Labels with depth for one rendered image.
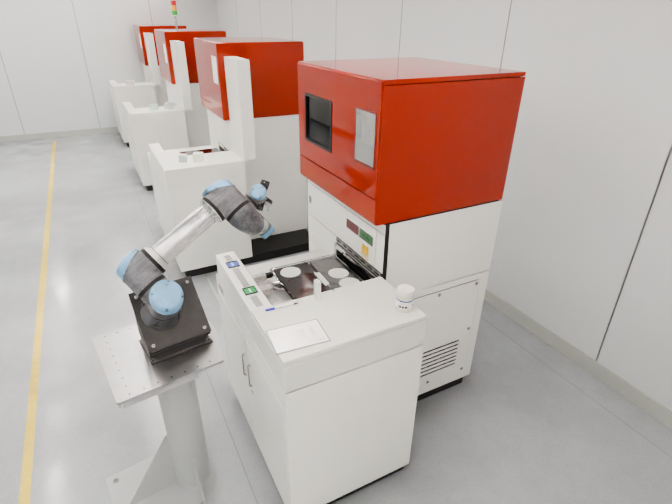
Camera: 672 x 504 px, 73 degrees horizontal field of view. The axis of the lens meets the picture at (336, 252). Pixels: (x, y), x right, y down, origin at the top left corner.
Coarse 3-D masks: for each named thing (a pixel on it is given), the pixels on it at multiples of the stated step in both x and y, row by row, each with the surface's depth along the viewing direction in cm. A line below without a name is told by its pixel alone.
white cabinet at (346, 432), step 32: (224, 320) 243; (256, 352) 191; (416, 352) 190; (256, 384) 203; (320, 384) 171; (352, 384) 179; (384, 384) 189; (416, 384) 199; (256, 416) 219; (288, 416) 170; (320, 416) 178; (352, 416) 188; (384, 416) 198; (288, 448) 177; (320, 448) 187; (352, 448) 197; (384, 448) 208; (288, 480) 187; (320, 480) 196; (352, 480) 207
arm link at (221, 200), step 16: (208, 192) 173; (224, 192) 173; (240, 192) 178; (208, 208) 172; (224, 208) 173; (240, 208) 174; (192, 224) 170; (208, 224) 173; (160, 240) 168; (176, 240) 168; (192, 240) 172; (128, 256) 162; (144, 256) 163; (160, 256) 165; (128, 272) 161; (144, 272) 162; (160, 272) 166
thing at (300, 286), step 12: (300, 264) 232; (312, 264) 233; (324, 264) 233; (336, 264) 233; (300, 276) 222; (312, 276) 222; (324, 276) 222; (348, 276) 222; (288, 288) 212; (300, 288) 212; (312, 288) 212; (324, 288) 213
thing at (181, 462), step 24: (192, 384) 196; (168, 408) 194; (192, 408) 200; (168, 432) 203; (192, 432) 204; (168, 456) 212; (192, 456) 210; (120, 480) 222; (144, 480) 209; (168, 480) 218; (192, 480) 216
